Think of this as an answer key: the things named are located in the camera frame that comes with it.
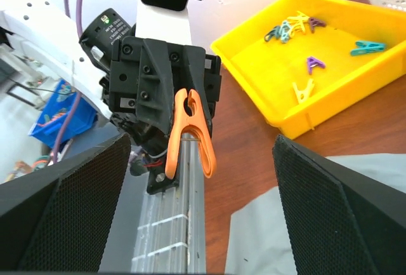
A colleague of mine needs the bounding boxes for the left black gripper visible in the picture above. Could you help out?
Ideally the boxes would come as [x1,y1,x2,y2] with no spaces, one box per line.
[108,36,221,137]

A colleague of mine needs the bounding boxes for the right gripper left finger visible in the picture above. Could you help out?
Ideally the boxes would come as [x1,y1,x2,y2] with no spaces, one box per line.
[1,135,131,271]

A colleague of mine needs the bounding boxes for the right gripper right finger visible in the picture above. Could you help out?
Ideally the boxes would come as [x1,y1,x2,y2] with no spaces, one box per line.
[272,135,405,274]

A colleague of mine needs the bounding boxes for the orange clothespin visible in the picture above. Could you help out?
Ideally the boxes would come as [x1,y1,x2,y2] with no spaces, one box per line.
[165,88,217,180]

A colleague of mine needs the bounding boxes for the grey underwear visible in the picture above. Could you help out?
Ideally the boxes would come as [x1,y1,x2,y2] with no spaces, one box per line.
[225,154,405,274]

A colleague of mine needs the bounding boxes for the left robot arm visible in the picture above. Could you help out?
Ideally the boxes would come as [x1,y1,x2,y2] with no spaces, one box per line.
[1,0,221,178]

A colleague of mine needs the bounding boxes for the blue storage bin background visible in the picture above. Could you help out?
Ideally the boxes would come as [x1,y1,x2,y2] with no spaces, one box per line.
[29,79,96,149]

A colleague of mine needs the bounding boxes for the teal clothespin left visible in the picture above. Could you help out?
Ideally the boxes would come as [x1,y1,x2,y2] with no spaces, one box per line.
[264,20,292,43]

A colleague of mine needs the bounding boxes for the teal clothespin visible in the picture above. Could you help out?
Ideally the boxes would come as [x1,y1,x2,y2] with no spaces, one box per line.
[350,41,386,57]
[264,20,292,43]

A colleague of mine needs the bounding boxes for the yellow tray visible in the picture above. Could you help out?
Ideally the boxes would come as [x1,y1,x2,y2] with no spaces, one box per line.
[211,0,405,139]

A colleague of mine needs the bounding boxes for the yellow clothespin in tray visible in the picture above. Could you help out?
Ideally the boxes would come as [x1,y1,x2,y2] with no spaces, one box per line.
[292,78,315,104]

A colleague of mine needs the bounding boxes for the purple clothespin lower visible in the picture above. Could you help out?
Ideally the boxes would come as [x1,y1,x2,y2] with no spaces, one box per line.
[306,57,326,75]

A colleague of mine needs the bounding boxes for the purple clothespin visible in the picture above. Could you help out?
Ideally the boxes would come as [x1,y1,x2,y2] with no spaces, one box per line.
[308,17,327,34]
[306,57,326,75]

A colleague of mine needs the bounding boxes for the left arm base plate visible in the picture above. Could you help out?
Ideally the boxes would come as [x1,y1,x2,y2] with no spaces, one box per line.
[147,167,180,195]

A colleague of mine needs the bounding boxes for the aluminium rail frame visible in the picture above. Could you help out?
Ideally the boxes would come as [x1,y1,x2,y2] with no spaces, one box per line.
[98,128,209,274]

